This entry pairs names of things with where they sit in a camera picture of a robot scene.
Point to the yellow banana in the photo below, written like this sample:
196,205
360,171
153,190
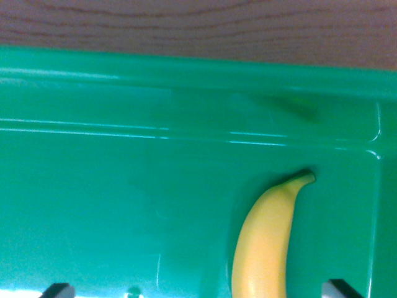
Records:
262,242

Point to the green plastic bin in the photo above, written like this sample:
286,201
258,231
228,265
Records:
124,186

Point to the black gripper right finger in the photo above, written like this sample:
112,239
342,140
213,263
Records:
339,290

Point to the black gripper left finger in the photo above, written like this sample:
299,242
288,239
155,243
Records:
59,291

